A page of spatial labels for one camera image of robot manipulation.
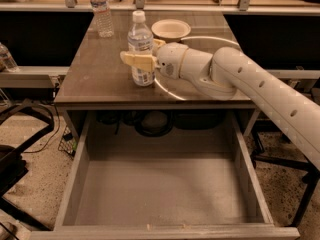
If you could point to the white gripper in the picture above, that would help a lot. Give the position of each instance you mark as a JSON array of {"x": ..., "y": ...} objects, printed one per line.
[{"x": 168, "y": 60}]

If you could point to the blue label plastic bottle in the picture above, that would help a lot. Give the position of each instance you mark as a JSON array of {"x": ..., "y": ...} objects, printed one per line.
[{"x": 140, "y": 39}]

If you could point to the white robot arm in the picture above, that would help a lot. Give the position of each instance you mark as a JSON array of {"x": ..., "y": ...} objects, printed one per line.
[{"x": 221, "y": 74}]

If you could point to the clear plastic water bottle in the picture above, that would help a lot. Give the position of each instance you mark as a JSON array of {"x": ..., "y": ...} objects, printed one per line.
[{"x": 103, "y": 18}]

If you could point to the plastic bottle at left edge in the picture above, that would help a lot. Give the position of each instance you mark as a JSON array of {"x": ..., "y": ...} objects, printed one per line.
[{"x": 7, "y": 63}]

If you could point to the white paper bowl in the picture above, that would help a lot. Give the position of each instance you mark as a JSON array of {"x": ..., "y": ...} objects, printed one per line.
[{"x": 171, "y": 30}]

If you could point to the grey cabinet with open drawer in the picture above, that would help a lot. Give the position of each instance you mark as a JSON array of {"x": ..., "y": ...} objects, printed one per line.
[{"x": 186, "y": 185}]

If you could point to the black office chair left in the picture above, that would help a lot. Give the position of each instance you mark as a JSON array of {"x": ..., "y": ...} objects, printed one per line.
[{"x": 13, "y": 166}]

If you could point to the black chair base right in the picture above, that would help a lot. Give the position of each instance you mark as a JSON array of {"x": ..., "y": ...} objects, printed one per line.
[{"x": 289, "y": 179}]

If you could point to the grey metal rail shelf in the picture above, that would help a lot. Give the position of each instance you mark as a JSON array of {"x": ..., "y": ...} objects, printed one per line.
[{"x": 277, "y": 7}]

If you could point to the black wire basket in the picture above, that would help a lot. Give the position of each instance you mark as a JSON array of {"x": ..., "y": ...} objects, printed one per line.
[{"x": 67, "y": 143}]

